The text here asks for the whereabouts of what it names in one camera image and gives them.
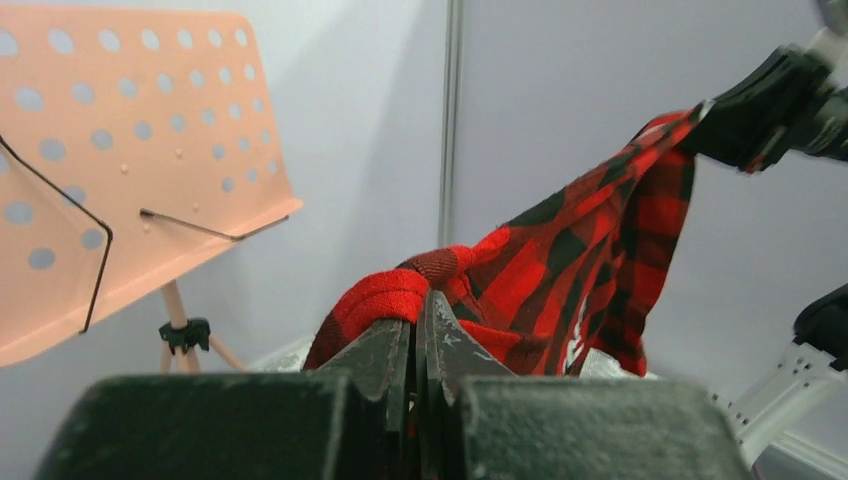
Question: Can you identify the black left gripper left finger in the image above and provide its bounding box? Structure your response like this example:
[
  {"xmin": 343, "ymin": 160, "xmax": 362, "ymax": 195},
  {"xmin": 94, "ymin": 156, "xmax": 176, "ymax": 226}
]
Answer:
[{"xmin": 35, "ymin": 322, "xmax": 405, "ymax": 479}]

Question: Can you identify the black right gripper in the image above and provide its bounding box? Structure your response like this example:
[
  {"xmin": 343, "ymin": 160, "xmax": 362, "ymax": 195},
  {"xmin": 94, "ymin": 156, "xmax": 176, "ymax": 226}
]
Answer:
[{"xmin": 681, "ymin": 46, "xmax": 847, "ymax": 173}]

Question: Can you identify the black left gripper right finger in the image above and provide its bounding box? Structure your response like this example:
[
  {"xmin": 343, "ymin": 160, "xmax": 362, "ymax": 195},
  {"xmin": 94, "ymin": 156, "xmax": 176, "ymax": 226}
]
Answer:
[{"xmin": 416, "ymin": 291, "xmax": 750, "ymax": 480}]

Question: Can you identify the red black plaid shirt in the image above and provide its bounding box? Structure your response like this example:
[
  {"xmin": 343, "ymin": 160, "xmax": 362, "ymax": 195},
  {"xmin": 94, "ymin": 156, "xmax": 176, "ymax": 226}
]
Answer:
[{"xmin": 304, "ymin": 108, "xmax": 700, "ymax": 376}]

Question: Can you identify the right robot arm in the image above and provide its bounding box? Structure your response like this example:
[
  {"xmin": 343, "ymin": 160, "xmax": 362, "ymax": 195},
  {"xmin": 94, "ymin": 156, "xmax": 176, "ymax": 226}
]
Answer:
[{"xmin": 679, "ymin": 29, "xmax": 847, "ymax": 464}]

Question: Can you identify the pink music stand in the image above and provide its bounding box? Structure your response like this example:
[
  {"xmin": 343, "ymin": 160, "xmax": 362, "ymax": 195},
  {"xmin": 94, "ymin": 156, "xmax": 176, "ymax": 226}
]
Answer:
[{"xmin": 1, "ymin": 3, "xmax": 302, "ymax": 366}]

